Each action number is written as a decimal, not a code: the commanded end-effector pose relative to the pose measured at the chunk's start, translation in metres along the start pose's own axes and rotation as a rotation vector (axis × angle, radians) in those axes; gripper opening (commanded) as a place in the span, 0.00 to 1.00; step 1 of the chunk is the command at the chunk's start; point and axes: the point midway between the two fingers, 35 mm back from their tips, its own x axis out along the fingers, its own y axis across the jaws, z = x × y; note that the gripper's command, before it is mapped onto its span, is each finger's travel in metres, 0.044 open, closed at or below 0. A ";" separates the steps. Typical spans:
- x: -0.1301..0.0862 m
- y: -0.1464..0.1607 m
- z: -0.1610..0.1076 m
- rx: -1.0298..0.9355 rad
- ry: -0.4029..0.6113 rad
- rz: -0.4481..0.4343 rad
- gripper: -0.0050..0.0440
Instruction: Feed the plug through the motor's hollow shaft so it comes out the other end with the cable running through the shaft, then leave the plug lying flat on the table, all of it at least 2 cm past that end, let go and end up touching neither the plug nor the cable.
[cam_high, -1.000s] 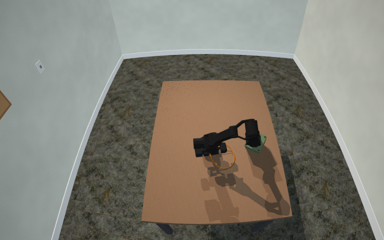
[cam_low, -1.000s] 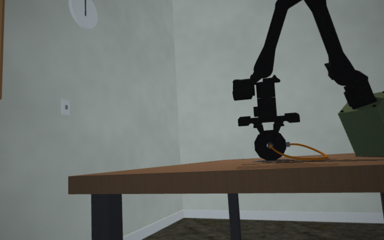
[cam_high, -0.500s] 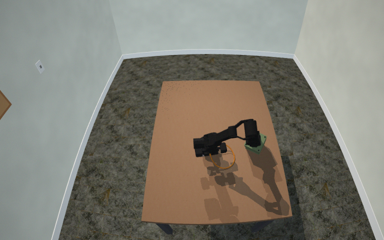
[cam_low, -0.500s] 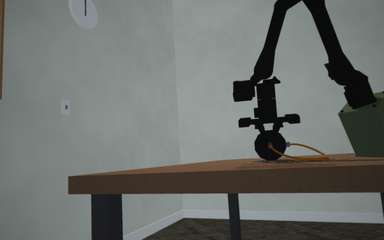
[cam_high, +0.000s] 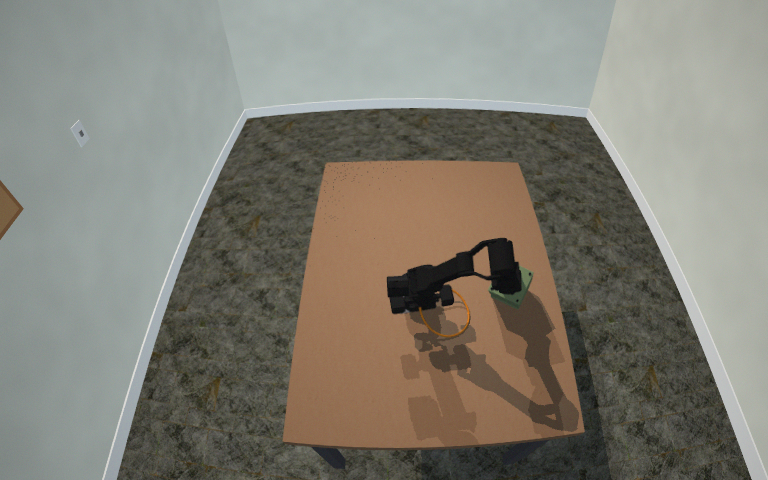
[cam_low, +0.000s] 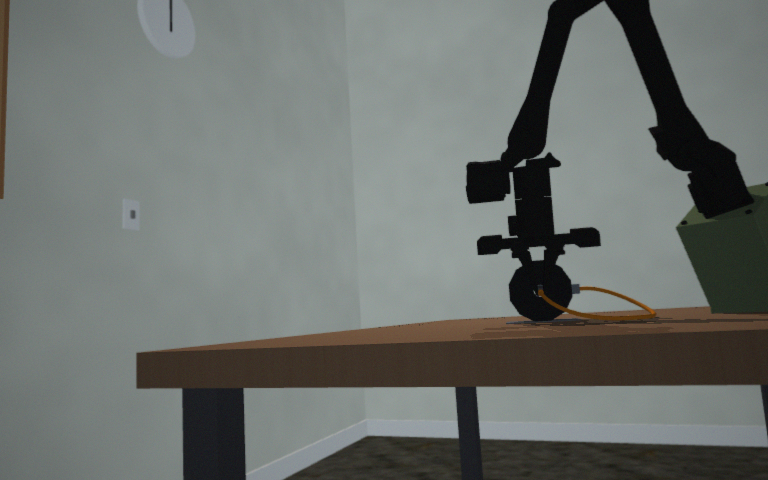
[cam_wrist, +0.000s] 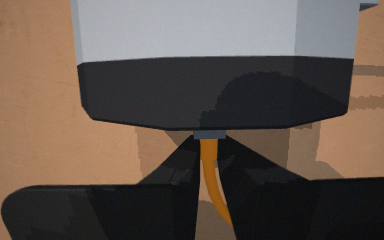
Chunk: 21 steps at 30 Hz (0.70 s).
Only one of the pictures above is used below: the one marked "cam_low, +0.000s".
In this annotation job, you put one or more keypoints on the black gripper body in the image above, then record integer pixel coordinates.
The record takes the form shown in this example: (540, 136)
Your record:
(535, 219)

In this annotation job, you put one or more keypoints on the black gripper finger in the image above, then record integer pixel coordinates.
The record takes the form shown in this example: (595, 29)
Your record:
(550, 259)
(526, 261)

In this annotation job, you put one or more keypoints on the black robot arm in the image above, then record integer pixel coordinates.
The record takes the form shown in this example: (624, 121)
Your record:
(717, 186)

